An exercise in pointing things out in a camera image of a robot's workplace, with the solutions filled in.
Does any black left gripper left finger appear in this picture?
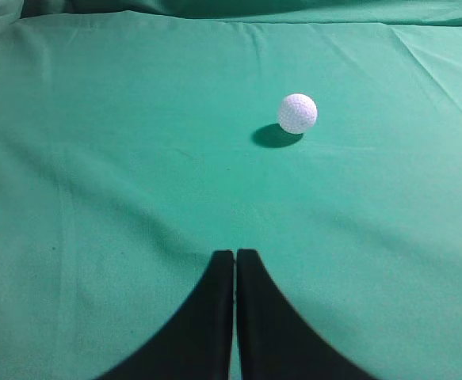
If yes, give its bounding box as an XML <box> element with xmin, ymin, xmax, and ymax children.
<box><xmin>99</xmin><ymin>250</ymin><xmax>235</xmax><ymax>379</ymax></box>

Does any green cloth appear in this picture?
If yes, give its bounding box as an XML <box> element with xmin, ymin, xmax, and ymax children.
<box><xmin>0</xmin><ymin>1</ymin><xmax>462</xmax><ymax>379</ymax></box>

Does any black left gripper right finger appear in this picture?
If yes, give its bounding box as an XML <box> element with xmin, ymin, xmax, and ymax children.
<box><xmin>236</xmin><ymin>249</ymin><xmax>373</xmax><ymax>379</ymax></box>

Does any white dimpled golf ball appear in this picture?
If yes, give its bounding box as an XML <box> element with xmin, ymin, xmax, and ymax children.
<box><xmin>277</xmin><ymin>93</ymin><xmax>318</xmax><ymax>135</ymax></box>

